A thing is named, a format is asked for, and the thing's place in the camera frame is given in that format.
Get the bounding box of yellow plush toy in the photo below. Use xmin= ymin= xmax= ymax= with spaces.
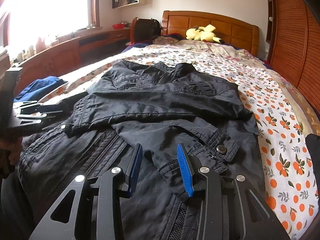
xmin=185 ymin=24 xmax=225 ymax=44

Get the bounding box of red bowl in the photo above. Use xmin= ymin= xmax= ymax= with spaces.
xmin=112 ymin=23 xmax=126 ymax=30

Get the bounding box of black garment at right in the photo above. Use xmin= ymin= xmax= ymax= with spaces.
xmin=305 ymin=134 xmax=320 ymax=186

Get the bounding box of window with wooden frame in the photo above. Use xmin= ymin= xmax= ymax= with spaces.
xmin=1 ymin=0 xmax=100 ymax=59

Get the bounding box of wooden desk cabinet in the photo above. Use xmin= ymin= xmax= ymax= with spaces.
xmin=14 ymin=28 xmax=130 ymax=95

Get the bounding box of beige floral quilt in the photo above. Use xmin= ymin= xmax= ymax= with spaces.
xmin=152 ymin=36 xmax=263 ymax=64

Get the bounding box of wooden headboard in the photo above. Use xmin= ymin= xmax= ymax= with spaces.
xmin=161 ymin=10 xmax=260 ymax=57

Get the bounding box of blue folded garment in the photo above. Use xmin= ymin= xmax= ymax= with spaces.
xmin=14 ymin=76 xmax=66 ymax=102

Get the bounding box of black jacket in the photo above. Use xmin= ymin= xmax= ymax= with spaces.
xmin=1 ymin=60 xmax=265 ymax=239

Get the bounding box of wooden louvered wardrobe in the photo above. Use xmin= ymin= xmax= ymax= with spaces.
xmin=269 ymin=0 xmax=319 ymax=111

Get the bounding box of floral orange bed sheet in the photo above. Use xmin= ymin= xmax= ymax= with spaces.
xmin=41 ymin=44 xmax=319 ymax=239

